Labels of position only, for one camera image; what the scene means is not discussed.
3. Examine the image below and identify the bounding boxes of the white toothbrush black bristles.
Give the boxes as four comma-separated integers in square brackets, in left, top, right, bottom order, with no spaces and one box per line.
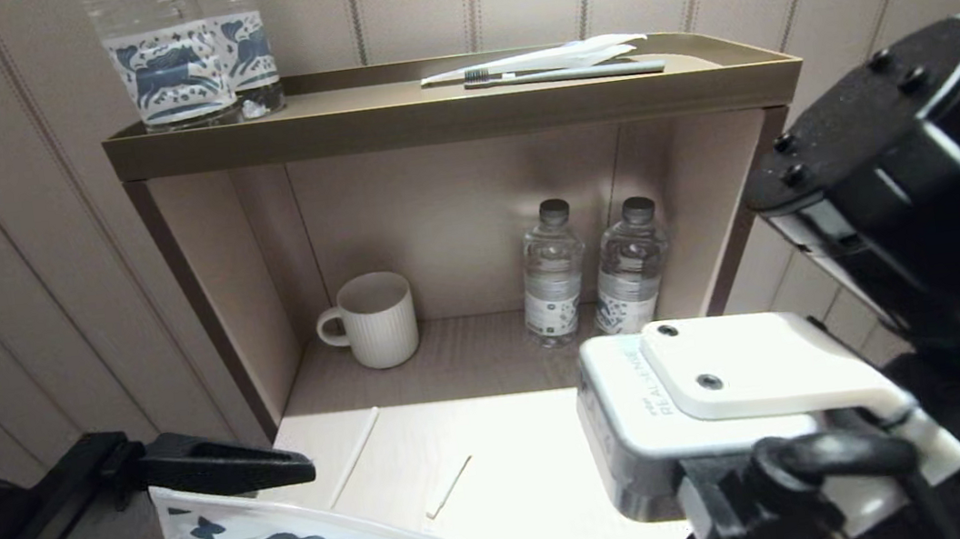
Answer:
[315,406,391,511]

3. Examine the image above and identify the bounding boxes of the smooth black right camera cable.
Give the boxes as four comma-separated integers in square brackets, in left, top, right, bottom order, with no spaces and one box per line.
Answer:
[674,395,960,539]

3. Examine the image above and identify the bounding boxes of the small clear water bottle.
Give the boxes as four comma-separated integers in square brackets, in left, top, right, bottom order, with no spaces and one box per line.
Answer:
[510,195,597,352]
[582,192,681,340]

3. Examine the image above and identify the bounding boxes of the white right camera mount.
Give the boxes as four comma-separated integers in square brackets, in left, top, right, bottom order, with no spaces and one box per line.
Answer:
[638,285,960,539]

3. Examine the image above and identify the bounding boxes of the large blue-label water bottle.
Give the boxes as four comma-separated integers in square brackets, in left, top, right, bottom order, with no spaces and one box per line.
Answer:
[81,0,243,141]
[193,0,288,125]

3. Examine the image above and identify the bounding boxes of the small white stick packet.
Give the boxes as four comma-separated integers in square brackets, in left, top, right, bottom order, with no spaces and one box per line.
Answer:
[416,454,480,523]

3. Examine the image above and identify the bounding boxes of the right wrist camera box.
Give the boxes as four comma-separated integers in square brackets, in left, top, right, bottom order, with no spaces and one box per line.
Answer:
[569,312,830,531]

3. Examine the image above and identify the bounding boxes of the grey toothbrush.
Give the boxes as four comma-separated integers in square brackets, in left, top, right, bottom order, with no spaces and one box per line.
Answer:
[463,46,667,96]

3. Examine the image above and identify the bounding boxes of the beige open shelf cabinet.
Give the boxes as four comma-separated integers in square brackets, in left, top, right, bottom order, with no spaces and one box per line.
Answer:
[123,99,824,456]

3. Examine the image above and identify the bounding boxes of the white paper wrapper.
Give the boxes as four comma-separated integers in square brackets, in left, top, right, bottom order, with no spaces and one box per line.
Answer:
[417,29,650,88]

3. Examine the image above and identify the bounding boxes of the white ribbed ceramic mug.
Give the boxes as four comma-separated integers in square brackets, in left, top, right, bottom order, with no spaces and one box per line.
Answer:
[310,267,424,377]

